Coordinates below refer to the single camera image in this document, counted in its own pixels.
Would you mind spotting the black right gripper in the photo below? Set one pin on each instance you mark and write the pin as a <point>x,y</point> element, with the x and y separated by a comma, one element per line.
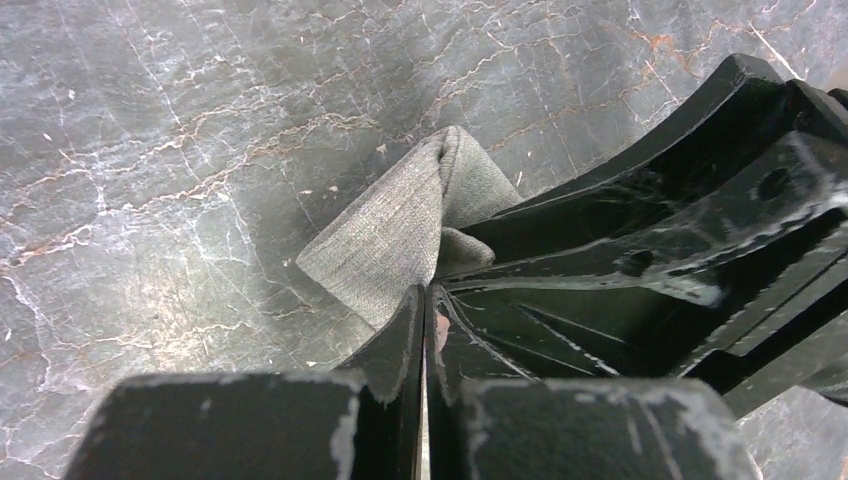
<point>697,250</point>

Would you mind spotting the grey cloth napkin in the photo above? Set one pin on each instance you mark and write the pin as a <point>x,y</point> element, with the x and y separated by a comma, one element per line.
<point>406,227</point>

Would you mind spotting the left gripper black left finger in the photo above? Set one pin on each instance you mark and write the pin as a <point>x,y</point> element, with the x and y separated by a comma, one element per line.
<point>360,420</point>

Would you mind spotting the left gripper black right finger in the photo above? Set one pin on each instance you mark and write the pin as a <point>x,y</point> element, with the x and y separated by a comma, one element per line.
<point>512,396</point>

